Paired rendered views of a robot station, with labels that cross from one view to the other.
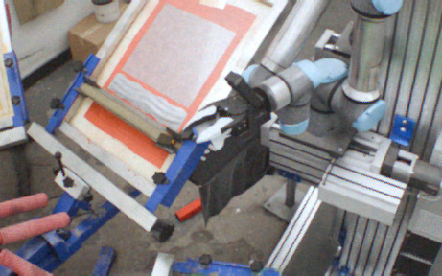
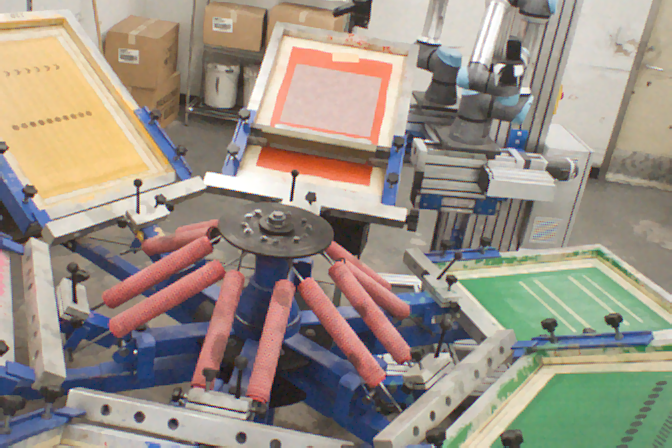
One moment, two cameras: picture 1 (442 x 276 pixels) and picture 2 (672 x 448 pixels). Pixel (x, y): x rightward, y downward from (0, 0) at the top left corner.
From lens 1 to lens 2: 1.97 m
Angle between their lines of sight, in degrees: 39
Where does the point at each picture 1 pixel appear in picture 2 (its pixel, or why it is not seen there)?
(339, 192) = (508, 181)
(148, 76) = (313, 121)
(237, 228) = not seen: hidden behind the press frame
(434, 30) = (549, 43)
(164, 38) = (313, 91)
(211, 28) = (356, 77)
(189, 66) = (352, 107)
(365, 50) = (531, 48)
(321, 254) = not seen: hidden behind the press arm
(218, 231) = not seen: hidden behind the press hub
